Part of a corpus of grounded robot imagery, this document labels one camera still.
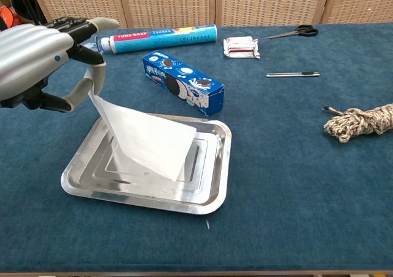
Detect plastic food wrap box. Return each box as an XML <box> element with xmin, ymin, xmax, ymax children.
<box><xmin>109</xmin><ymin>24</ymin><xmax>218</xmax><ymax>55</ymax></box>

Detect beige braided rope bundle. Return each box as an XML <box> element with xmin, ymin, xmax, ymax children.
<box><xmin>321</xmin><ymin>103</ymin><xmax>393</xmax><ymax>144</ymax></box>

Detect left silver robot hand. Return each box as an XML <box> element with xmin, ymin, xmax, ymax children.
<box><xmin>0</xmin><ymin>17</ymin><xmax>120</xmax><ymax>113</ymax></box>

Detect small white pen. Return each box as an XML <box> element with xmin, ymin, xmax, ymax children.
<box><xmin>266</xmin><ymin>71</ymin><xmax>321</xmax><ymax>78</ymax></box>

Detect blue cookie box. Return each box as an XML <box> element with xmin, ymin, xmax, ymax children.
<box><xmin>142</xmin><ymin>50</ymin><xmax>225</xmax><ymax>117</ymax></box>

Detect black tripod stand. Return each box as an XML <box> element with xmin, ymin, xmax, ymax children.
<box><xmin>17</xmin><ymin>0</ymin><xmax>47</xmax><ymax>26</ymax></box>

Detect wicker folding screen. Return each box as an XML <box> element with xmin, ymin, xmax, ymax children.
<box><xmin>27</xmin><ymin>0</ymin><xmax>393</xmax><ymax>31</ymax></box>

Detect orange object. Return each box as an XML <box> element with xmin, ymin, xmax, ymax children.
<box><xmin>0</xmin><ymin>6</ymin><xmax>20</xmax><ymax>29</ymax></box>

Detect rectangular metal tray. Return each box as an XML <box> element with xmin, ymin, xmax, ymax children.
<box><xmin>60</xmin><ymin>109</ymin><xmax>233</xmax><ymax>216</ymax></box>

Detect white cloth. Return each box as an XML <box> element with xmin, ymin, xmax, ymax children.
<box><xmin>83</xmin><ymin>69</ymin><xmax>197</xmax><ymax>182</ymax></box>

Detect blue table cloth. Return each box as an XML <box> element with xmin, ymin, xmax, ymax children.
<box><xmin>0</xmin><ymin>23</ymin><xmax>393</xmax><ymax>273</ymax></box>

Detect black handled scissors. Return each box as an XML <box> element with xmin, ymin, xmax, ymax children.
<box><xmin>263</xmin><ymin>24</ymin><xmax>319</xmax><ymax>41</ymax></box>

